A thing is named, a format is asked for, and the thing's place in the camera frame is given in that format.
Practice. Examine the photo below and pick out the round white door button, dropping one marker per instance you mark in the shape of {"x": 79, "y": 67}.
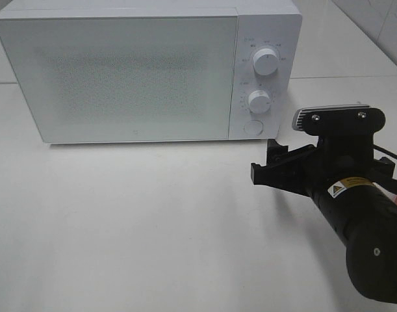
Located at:
{"x": 253, "y": 128}

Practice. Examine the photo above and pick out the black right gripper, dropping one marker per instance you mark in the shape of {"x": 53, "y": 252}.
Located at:
{"x": 341, "y": 161}

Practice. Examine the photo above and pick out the white microwave oven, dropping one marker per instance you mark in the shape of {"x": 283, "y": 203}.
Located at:
{"x": 260, "y": 24}

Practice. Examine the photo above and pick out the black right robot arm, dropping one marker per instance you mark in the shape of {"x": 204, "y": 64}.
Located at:
{"x": 367, "y": 227}

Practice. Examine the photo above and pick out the white microwave knob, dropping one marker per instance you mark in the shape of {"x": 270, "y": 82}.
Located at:
{"x": 265, "y": 61}
{"x": 259, "y": 102}

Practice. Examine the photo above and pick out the white upper microwave knob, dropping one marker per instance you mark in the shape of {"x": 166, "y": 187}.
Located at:
{"x": 265, "y": 61}

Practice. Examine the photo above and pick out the white lower microwave knob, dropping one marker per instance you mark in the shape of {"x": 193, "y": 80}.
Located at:
{"x": 259, "y": 102}

